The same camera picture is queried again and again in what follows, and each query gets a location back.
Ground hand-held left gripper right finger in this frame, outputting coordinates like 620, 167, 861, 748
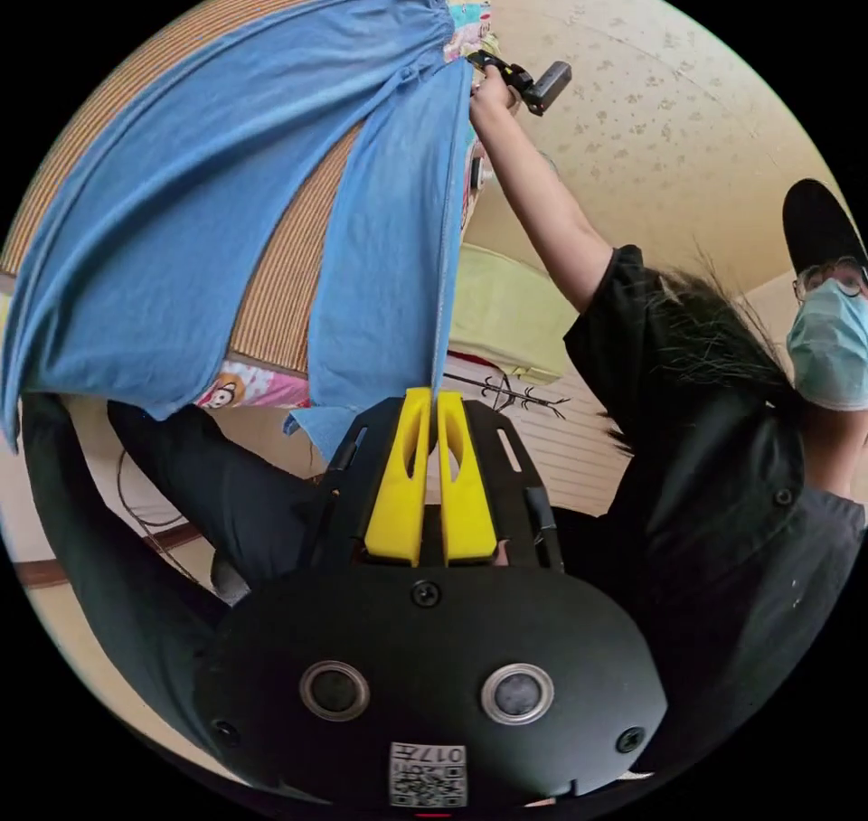
437, 392, 500, 564

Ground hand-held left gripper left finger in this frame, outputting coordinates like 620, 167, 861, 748
364, 387, 433, 568

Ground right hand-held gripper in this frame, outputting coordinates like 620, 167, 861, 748
466, 49, 533, 116

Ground blue jeans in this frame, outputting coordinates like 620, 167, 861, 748
0, 0, 477, 464

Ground person's right forearm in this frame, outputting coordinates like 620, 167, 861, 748
471, 105, 616, 315

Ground person's right hand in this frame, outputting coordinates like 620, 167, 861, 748
469, 71, 524, 133

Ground black coat stand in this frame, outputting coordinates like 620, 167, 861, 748
444, 370, 572, 423

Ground yellow-green pillow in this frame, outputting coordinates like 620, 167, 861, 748
448, 242, 579, 386

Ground person's body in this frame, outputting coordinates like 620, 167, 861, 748
18, 176, 868, 792

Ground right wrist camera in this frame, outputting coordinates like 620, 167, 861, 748
524, 59, 573, 118

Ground black cable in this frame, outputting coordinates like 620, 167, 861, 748
115, 446, 208, 589

